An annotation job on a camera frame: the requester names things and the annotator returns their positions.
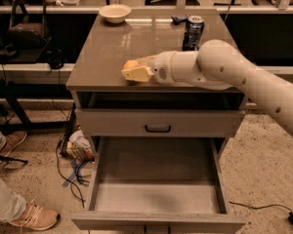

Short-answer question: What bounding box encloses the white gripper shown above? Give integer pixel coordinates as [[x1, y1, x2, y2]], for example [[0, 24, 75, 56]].
[[121, 52, 176, 84]]

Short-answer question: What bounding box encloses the orange fruit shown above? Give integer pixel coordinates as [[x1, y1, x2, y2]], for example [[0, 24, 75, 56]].
[[123, 59, 139, 69]]

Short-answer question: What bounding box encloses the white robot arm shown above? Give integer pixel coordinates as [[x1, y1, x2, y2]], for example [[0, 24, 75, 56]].
[[121, 40, 293, 136]]

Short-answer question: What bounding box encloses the grey drawer cabinet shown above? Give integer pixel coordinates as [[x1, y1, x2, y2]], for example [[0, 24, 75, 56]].
[[66, 9, 246, 234]]

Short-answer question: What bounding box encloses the open lower drawer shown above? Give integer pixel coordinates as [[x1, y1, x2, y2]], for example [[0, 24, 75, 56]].
[[72, 136, 245, 234]]

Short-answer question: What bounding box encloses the small blue wrapper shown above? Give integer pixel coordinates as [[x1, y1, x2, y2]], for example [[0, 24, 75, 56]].
[[171, 15, 188, 25]]

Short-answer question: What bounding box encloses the white bowl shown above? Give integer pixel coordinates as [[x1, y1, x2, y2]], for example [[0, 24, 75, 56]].
[[99, 4, 132, 23]]

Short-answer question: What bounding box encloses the blue soda can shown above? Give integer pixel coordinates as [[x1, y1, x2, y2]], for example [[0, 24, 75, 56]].
[[183, 16, 205, 51]]

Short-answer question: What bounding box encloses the crumpled snack bag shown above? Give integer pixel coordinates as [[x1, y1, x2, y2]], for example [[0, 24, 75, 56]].
[[66, 130, 95, 161]]

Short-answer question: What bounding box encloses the black chair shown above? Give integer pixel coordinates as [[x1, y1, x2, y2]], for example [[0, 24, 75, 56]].
[[0, 0, 50, 64]]

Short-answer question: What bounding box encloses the blue tape on floor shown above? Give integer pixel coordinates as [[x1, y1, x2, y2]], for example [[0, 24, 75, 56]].
[[62, 160, 86, 187]]

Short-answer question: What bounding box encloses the tan sneaker far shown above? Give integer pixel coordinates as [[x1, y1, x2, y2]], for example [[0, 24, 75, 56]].
[[0, 131, 27, 157]]

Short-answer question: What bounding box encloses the tan sneaker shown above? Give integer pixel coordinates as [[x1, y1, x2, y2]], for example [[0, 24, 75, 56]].
[[10, 203, 60, 231], [0, 131, 27, 157]]

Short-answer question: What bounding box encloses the tan sneaker near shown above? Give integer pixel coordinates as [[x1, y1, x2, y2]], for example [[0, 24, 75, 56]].
[[10, 203, 60, 231]]

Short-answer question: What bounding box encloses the light trouser leg near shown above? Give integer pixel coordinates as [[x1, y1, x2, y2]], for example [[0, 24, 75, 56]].
[[0, 178, 26, 221]]

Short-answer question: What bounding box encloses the black floor cable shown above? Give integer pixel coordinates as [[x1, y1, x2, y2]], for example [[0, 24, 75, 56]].
[[55, 136, 92, 209]]

